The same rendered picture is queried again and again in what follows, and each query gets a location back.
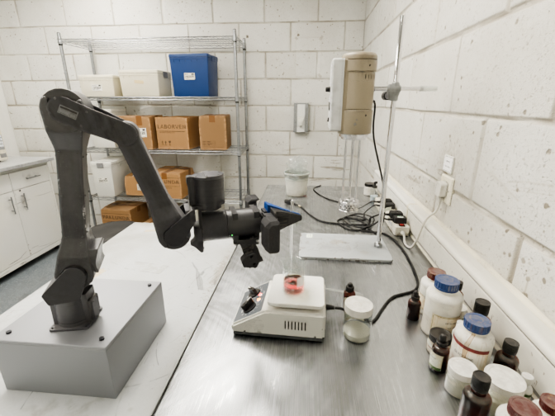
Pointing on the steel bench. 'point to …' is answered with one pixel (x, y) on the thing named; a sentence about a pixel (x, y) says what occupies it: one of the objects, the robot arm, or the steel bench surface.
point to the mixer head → (352, 94)
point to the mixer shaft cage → (350, 182)
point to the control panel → (253, 300)
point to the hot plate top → (314, 300)
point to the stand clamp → (400, 90)
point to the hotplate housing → (284, 322)
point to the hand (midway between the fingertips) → (285, 218)
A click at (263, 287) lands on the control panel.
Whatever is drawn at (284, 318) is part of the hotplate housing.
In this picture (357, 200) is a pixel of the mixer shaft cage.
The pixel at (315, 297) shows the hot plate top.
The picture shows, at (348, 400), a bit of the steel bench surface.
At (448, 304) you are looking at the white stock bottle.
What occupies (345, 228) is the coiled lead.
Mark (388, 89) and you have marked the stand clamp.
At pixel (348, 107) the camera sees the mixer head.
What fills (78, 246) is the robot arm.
